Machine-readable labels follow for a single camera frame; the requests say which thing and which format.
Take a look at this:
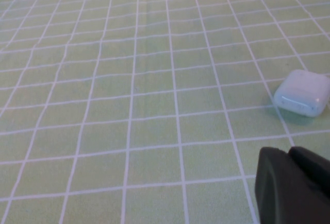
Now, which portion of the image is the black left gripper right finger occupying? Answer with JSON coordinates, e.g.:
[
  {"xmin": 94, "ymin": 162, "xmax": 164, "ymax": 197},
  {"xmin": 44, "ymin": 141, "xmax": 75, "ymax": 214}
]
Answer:
[{"xmin": 287, "ymin": 146, "xmax": 330, "ymax": 198}]

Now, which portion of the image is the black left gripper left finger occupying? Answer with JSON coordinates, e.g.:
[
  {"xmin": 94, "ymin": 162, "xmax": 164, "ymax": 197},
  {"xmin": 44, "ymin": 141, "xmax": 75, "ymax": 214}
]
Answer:
[{"xmin": 254, "ymin": 146, "xmax": 330, "ymax": 224}]

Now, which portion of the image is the white earbud case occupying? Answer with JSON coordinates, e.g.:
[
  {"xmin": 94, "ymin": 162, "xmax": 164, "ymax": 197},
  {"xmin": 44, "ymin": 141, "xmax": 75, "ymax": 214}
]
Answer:
[{"xmin": 273, "ymin": 69, "xmax": 330, "ymax": 118}]

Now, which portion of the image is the green checked tablecloth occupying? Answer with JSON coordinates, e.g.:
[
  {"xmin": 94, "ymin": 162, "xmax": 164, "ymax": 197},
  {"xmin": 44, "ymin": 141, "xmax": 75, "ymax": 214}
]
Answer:
[{"xmin": 0, "ymin": 0, "xmax": 330, "ymax": 224}]

